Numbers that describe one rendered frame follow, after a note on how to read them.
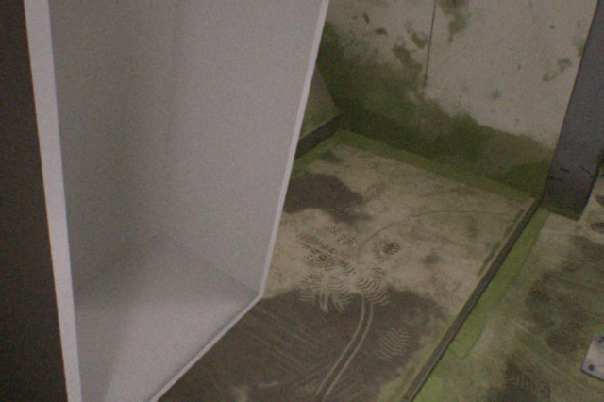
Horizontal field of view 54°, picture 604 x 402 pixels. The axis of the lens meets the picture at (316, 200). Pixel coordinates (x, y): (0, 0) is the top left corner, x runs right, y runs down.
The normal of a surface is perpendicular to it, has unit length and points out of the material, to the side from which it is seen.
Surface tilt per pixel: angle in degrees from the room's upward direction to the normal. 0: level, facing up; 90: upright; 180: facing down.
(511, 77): 90
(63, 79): 102
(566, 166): 90
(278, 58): 90
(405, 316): 0
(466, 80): 90
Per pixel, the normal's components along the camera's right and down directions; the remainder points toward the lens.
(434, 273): 0.03, -0.83
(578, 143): -0.56, 0.45
